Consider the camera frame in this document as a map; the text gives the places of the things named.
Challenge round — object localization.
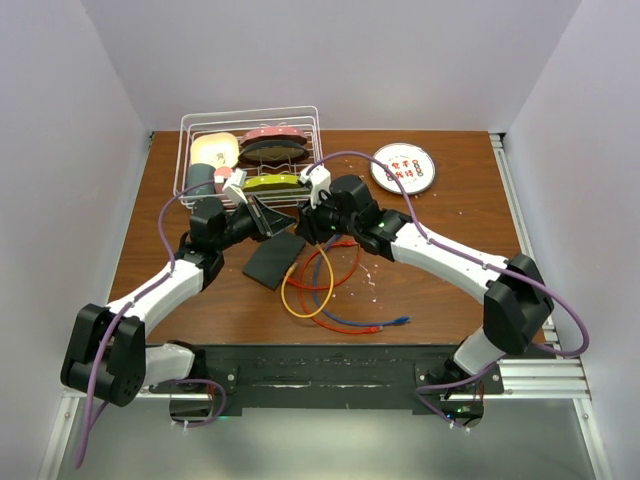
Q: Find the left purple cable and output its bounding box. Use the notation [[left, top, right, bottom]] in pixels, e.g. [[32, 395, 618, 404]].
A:
[[73, 179, 221, 470]]

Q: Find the blue ethernet cable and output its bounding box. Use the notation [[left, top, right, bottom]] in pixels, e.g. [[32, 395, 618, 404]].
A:
[[312, 248, 412, 328]]

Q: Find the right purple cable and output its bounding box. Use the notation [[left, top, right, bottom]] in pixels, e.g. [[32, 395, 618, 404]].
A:
[[305, 150, 591, 429]]

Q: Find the yellow green bowl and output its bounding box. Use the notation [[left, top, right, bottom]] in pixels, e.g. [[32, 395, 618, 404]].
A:
[[243, 173, 301, 193]]

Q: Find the grey cup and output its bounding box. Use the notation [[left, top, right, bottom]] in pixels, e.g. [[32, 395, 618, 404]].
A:
[[186, 163, 216, 197]]

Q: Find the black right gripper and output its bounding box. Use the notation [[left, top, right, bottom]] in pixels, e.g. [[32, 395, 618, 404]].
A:
[[294, 188, 359, 246]]

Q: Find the cream square plate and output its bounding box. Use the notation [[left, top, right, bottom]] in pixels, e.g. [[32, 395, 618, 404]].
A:
[[190, 132, 239, 169]]

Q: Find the yellow ethernet cable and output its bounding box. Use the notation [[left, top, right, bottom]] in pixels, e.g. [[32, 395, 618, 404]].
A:
[[280, 242, 335, 319]]

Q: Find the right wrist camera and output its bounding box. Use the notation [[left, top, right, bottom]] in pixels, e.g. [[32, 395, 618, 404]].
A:
[[299, 163, 331, 209]]

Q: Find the white patterned round plate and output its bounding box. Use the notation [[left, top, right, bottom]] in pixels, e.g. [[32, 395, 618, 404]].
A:
[[370, 143, 436, 195]]

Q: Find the pink cup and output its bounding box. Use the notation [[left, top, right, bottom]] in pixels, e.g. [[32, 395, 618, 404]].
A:
[[214, 166, 233, 184]]

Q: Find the white wire dish rack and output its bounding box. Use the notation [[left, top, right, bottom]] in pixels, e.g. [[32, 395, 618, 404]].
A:
[[173, 106, 322, 210]]

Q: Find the long red ethernet cable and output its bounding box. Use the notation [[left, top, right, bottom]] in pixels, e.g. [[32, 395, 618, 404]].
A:
[[297, 249, 385, 335]]

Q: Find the purple cable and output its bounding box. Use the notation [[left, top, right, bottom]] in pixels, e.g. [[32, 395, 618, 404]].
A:
[[305, 150, 591, 429], [73, 179, 221, 470]]

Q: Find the black network switch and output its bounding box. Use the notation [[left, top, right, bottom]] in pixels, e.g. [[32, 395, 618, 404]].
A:
[[242, 231, 305, 291]]

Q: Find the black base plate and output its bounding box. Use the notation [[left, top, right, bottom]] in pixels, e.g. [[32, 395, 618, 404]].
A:
[[148, 343, 504, 417]]

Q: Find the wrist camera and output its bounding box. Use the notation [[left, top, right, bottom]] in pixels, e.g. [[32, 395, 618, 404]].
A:
[[223, 168, 247, 206], [299, 163, 331, 209]]

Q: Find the dark brown round plate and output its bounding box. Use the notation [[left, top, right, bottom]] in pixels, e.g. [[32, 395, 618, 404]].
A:
[[238, 140, 310, 164]]

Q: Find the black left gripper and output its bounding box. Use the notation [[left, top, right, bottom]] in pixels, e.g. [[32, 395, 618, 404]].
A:
[[214, 194, 296, 252]]

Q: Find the short red ethernet cable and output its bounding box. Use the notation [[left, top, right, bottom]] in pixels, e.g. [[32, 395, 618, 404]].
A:
[[286, 238, 362, 290]]

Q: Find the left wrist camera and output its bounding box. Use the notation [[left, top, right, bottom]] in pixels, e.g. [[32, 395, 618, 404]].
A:
[[223, 168, 247, 206]]

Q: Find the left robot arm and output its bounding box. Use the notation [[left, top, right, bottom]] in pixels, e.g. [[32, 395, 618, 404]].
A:
[[60, 197, 296, 407]]

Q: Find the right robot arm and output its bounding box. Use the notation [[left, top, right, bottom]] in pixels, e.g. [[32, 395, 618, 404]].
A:
[[295, 167, 554, 393]]

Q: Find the pink round plate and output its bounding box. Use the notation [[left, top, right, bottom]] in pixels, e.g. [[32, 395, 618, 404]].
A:
[[239, 125, 308, 147]]

